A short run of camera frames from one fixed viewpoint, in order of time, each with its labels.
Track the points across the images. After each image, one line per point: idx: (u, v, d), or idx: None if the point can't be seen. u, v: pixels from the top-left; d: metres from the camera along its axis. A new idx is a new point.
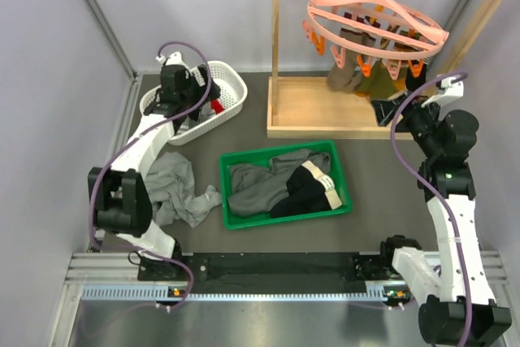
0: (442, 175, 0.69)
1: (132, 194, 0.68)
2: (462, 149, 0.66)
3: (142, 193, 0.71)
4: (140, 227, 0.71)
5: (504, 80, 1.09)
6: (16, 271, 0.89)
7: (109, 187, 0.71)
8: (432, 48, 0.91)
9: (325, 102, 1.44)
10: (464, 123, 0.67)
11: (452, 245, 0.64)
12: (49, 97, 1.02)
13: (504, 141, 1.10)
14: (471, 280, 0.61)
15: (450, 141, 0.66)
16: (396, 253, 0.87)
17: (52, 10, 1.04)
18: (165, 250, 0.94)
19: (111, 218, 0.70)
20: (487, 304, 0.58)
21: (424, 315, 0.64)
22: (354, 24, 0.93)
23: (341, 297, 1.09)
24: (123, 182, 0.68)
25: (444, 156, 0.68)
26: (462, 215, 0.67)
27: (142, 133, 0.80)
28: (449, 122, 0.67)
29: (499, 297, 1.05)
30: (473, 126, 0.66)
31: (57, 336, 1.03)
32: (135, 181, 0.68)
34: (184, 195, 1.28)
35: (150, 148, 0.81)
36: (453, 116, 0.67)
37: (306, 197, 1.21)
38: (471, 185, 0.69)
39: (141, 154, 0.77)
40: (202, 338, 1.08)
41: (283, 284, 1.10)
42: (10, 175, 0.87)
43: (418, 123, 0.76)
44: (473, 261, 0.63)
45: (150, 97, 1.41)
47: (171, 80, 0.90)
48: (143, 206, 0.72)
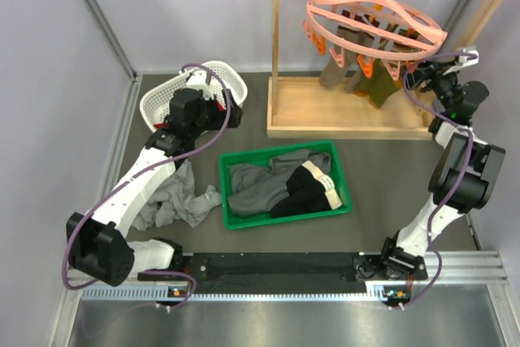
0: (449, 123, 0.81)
1: (106, 251, 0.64)
2: (466, 112, 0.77)
3: (121, 249, 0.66)
4: (114, 280, 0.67)
5: (504, 79, 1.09)
6: (16, 271, 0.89)
7: (88, 235, 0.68)
8: (433, 49, 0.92)
9: (324, 101, 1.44)
10: (476, 92, 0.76)
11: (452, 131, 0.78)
12: (50, 98, 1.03)
13: (503, 141, 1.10)
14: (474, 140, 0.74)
15: (459, 104, 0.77)
16: (400, 233, 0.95)
17: (52, 10, 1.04)
18: (161, 261, 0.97)
19: (86, 266, 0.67)
20: (485, 145, 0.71)
21: (432, 176, 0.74)
22: (354, 24, 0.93)
23: (341, 297, 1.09)
24: (99, 237, 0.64)
25: (452, 113, 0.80)
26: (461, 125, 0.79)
27: (134, 176, 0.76)
28: (463, 88, 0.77)
29: (499, 297, 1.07)
30: (482, 95, 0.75)
31: (57, 336, 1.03)
32: (112, 240, 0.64)
34: (184, 196, 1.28)
35: (140, 193, 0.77)
36: (470, 85, 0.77)
37: (305, 197, 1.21)
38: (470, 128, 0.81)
39: (127, 202, 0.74)
40: (202, 338, 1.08)
41: (283, 285, 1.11)
42: (10, 175, 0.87)
43: (442, 84, 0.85)
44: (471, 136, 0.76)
45: (151, 97, 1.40)
47: (179, 111, 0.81)
48: (122, 259, 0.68)
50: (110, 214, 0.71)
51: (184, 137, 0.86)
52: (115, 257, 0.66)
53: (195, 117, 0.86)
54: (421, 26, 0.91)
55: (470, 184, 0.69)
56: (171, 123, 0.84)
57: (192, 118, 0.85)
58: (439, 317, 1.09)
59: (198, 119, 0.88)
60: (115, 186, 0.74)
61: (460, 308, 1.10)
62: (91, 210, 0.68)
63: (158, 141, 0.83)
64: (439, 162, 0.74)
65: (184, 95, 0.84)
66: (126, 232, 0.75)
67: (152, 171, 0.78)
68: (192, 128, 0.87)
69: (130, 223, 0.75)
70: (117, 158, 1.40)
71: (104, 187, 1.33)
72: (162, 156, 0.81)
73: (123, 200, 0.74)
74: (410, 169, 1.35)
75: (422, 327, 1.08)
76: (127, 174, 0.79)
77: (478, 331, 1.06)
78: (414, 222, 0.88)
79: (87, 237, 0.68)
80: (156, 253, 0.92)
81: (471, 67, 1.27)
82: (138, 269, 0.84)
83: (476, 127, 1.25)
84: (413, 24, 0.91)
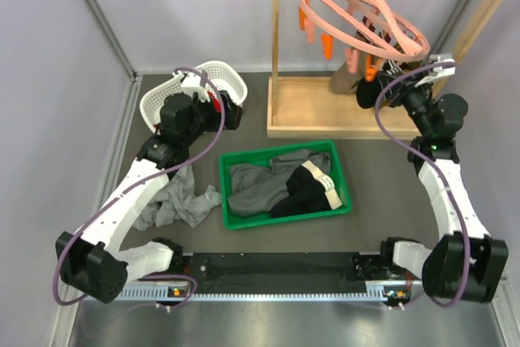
0: (428, 147, 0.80)
1: (96, 271, 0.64)
2: (448, 131, 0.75)
3: (111, 267, 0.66)
4: (107, 297, 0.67)
5: (504, 79, 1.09)
6: (16, 271, 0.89)
7: (80, 252, 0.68)
8: (405, 58, 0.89)
9: (324, 101, 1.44)
10: (453, 106, 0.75)
11: (443, 195, 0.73)
12: (51, 97, 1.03)
13: (504, 141, 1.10)
14: (466, 219, 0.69)
15: (439, 124, 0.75)
16: (398, 249, 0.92)
17: (52, 10, 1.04)
18: (160, 264, 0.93)
19: (78, 283, 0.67)
20: (483, 237, 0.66)
21: (426, 271, 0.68)
22: (340, 10, 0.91)
23: (341, 297, 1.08)
24: (88, 258, 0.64)
25: (431, 134, 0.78)
26: (450, 173, 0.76)
27: (124, 192, 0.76)
28: (440, 106, 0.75)
29: (500, 297, 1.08)
30: (462, 110, 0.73)
31: (57, 337, 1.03)
32: (100, 261, 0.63)
34: (184, 195, 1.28)
35: (132, 209, 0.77)
36: (446, 101, 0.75)
37: (305, 197, 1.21)
38: (454, 153, 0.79)
39: (118, 221, 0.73)
40: (202, 338, 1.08)
41: (283, 285, 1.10)
42: (10, 175, 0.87)
43: (413, 101, 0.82)
44: (463, 202, 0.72)
45: (151, 97, 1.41)
47: (171, 120, 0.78)
48: (113, 276, 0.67)
50: (99, 235, 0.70)
51: (177, 146, 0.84)
52: (105, 275, 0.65)
53: (188, 125, 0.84)
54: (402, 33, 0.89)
55: (470, 284, 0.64)
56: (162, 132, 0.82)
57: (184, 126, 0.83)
58: (439, 318, 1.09)
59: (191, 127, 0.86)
60: (106, 202, 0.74)
61: (460, 308, 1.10)
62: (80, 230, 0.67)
63: (149, 152, 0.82)
64: (433, 261, 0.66)
65: (175, 101, 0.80)
66: (117, 249, 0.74)
67: (144, 185, 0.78)
68: (185, 136, 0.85)
69: (121, 240, 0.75)
70: (117, 158, 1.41)
71: (104, 187, 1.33)
72: (153, 168, 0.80)
73: (112, 219, 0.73)
74: (410, 169, 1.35)
75: (422, 327, 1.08)
76: (119, 188, 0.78)
77: (479, 331, 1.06)
78: (415, 248, 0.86)
79: (77, 256, 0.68)
80: (154, 258, 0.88)
81: (471, 67, 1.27)
82: (136, 275, 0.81)
83: (476, 127, 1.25)
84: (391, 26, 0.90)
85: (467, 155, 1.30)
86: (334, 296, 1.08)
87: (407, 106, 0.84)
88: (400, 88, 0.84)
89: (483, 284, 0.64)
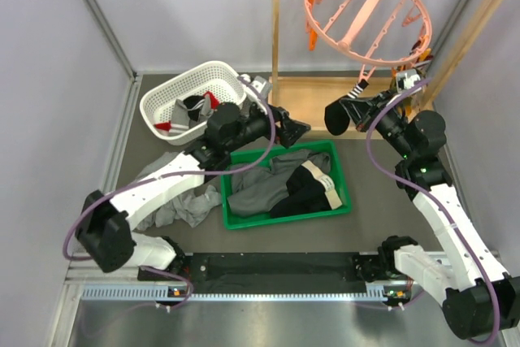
0: (418, 171, 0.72)
1: (109, 238, 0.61)
2: (434, 150, 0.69)
3: (123, 240, 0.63)
4: (107, 266, 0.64)
5: (504, 80, 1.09)
6: (16, 271, 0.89)
7: (102, 214, 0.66)
8: (334, 45, 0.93)
9: (323, 102, 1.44)
10: (433, 123, 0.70)
11: (449, 232, 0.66)
12: (50, 97, 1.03)
13: (504, 142, 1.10)
14: (480, 260, 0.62)
15: (422, 145, 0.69)
16: (398, 256, 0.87)
17: (51, 9, 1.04)
18: (159, 261, 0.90)
19: (88, 244, 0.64)
20: (502, 278, 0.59)
21: (448, 311, 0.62)
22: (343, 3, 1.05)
23: (348, 297, 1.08)
24: (107, 223, 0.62)
25: (418, 158, 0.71)
26: (449, 201, 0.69)
27: (162, 176, 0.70)
28: (419, 126, 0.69)
29: None
30: (442, 126, 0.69)
31: (57, 336, 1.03)
32: (117, 228, 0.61)
34: (184, 195, 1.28)
35: (162, 194, 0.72)
36: (422, 119, 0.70)
37: (305, 197, 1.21)
38: (446, 172, 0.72)
39: (147, 198, 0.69)
40: (202, 338, 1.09)
41: (283, 285, 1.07)
42: (10, 176, 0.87)
43: (387, 122, 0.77)
44: (473, 238, 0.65)
45: (151, 97, 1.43)
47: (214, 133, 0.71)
48: (121, 249, 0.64)
50: (127, 205, 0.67)
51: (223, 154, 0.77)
52: (117, 243, 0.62)
53: (235, 136, 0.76)
54: (358, 32, 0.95)
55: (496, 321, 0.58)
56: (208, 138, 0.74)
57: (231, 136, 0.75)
58: (439, 318, 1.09)
59: (238, 138, 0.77)
60: (144, 178, 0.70)
61: None
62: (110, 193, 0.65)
63: (196, 153, 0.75)
64: (457, 307, 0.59)
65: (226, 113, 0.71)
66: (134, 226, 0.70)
67: (181, 177, 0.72)
68: (232, 145, 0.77)
69: (141, 219, 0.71)
70: (117, 158, 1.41)
71: (104, 187, 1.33)
72: (196, 166, 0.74)
73: (142, 194, 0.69)
74: None
75: (422, 327, 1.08)
76: (158, 170, 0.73)
77: None
78: (419, 263, 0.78)
79: (100, 215, 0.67)
80: (158, 251, 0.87)
81: (471, 67, 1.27)
82: (133, 262, 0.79)
83: (475, 129, 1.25)
84: (360, 15, 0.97)
85: (467, 154, 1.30)
86: (351, 296, 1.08)
87: (379, 128, 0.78)
88: (370, 110, 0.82)
89: (509, 319, 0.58)
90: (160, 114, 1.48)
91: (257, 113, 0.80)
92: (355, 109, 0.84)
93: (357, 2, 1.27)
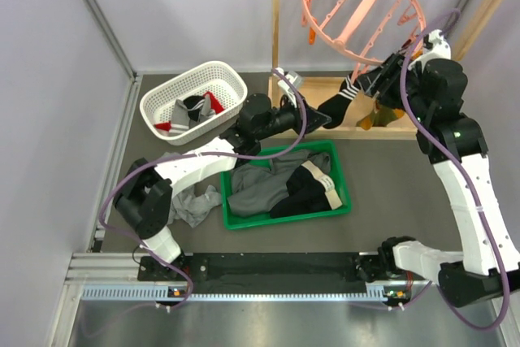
0: (450, 133, 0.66)
1: (152, 201, 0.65)
2: (455, 94, 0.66)
3: (164, 205, 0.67)
4: (143, 228, 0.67)
5: (504, 78, 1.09)
6: (16, 271, 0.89)
7: (143, 181, 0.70)
8: (330, 42, 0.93)
9: (317, 101, 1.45)
10: (447, 68, 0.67)
11: (473, 214, 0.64)
12: (50, 97, 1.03)
13: (504, 141, 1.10)
14: (500, 248, 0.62)
15: (442, 88, 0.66)
16: (396, 251, 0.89)
17: (52, 9, 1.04)
18: (165, 256, 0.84)
19: (125, 208, 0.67)
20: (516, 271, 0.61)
21: (446, 281, 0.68)
22: (340, 2, 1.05)
23: (343, 297, 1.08)
24: (152, 187, 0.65)
25: (439, 107, 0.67)
26: (478, 178, 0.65)
27: (202, 153, 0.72)
28: (432, 69, 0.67)
29: None
30: (457, 67, 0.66)
31: (57, 336, 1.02)
32: (162, 193, 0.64)
34: (184, 195, 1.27)
35: (199, 171, 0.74)
36: (433, 63, 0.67)
37: (305, 197, 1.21)
38: (481, 140, 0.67)
39: (188, 171, 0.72)
40: (202, 338, 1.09)
41: (283, 285, 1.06)
42: (9, 175, 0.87)
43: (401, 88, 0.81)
44: (496, 226, 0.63)
45: (150, 97, 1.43)
47: (246, 123, 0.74)
48: (159, 214, 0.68)
50: (169, 174, 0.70)
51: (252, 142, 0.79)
52: (158, 207, 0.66)
53: (264, 127, 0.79)
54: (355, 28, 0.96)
55: None
56: (240, 126, 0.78)
57: (261, 125, 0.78)
58: (440, 318, 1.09)
59: (266, 127, 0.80)
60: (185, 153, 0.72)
61: None
62: (153, 162, 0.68)
63: (229, 138, 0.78)
64: (461, 284, 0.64)
65: (255, 103, 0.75)
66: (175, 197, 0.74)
67: (218, 158, 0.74)
68: (262, 134, 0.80)
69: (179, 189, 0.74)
70: (117, 158, 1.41)
71: (104, 187, 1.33)
72: (230, 149, 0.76)
73: (184, 166, 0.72)
74: (409, 168, 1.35)
75: (422, 327, 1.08)
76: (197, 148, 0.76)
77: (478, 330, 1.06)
78: (416, 252, 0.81)
79: (140, 183, 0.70)
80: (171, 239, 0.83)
81: (471, 67, 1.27)
82: (150, 242, 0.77)
83: None
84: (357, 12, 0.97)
85: None
86: (348, 296, 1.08)
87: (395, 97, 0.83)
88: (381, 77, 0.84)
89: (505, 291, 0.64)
90: (160, 114, 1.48)
91: (287, 108, 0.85)
92: (369, 80, 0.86)
93: (358, 1, 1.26)
